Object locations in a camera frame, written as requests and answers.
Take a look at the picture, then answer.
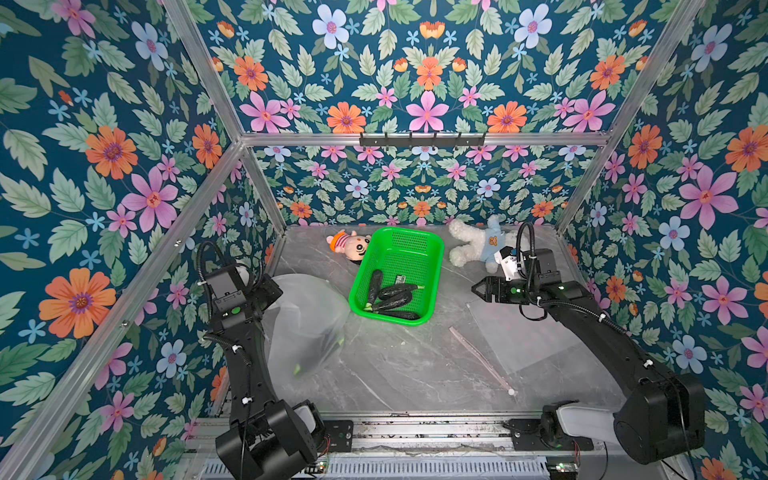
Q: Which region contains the green plastic basket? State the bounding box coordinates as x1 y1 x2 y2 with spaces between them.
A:
348 227 445 326

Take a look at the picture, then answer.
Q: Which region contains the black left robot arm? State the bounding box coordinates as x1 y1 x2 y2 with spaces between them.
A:
200 264 325 479

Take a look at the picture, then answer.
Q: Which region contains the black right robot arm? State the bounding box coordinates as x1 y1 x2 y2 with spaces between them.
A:
471 249 707 465

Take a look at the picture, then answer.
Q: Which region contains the clear zip-top bag pink zipper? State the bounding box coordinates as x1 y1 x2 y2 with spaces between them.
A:
449 300 602 403

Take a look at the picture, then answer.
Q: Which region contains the dark eggplant left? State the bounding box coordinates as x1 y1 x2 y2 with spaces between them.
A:
367 269 383 304

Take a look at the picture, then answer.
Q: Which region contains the white teddy bear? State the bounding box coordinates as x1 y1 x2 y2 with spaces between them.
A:
448 215 517 274

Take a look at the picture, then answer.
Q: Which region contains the cartoon doll head toy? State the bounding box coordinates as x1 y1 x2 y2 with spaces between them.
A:
326 230 372 264

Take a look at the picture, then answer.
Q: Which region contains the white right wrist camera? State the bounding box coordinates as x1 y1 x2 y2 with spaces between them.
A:
495 252 522 281

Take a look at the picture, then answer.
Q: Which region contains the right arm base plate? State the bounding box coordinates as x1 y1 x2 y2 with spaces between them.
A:
504 418 595 452

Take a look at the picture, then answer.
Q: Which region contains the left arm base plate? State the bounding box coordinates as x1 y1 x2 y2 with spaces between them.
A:
312 420 354 454

